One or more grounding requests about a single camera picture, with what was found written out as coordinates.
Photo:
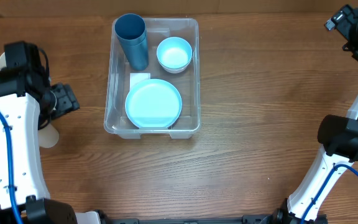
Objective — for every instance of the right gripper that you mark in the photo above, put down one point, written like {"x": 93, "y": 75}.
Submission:
{"x": 344, "y": 22}

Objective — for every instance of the dark blue cup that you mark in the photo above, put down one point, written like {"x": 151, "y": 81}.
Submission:
{"x": 136, "y": 52}
{"x": 130, "y": 29}

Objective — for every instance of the grey bowl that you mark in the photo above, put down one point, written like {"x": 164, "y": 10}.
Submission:
{"x": 174, "y": 70}

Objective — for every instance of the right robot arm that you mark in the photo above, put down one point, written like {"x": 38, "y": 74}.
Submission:
{"x": 338, "y": 138}

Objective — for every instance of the light blue plate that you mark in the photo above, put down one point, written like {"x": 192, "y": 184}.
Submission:
{"x": 153, "y": 103}

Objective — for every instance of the clear plastic storage bin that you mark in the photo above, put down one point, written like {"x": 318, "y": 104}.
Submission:
{"x": 187, "y": 82}

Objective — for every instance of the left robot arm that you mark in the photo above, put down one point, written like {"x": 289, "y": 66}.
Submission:
{"x": 28, "y": 104}

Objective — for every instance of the white label in bin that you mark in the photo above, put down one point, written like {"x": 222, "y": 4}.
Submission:
{"x": 136, "y": 78}

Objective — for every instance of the dark blue cup front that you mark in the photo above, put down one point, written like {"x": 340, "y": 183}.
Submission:
{"x": 136, "y": 52}

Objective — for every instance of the cream cup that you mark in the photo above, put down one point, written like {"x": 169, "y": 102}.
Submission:
{"x": 3, "y": 63}
{"x": 48, "y": 136}

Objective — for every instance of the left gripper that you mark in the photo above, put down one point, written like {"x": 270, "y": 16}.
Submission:
{"x": 58, "y": 100}

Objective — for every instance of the cream cup front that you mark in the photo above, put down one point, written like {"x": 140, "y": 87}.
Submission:
{"x": 48, "y": 136}

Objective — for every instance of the light blue bowl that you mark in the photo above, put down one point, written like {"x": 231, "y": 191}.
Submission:
{"x": 174, "y": 52}

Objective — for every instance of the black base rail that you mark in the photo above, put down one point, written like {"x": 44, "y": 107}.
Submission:
{"x": 245, "y": 219}

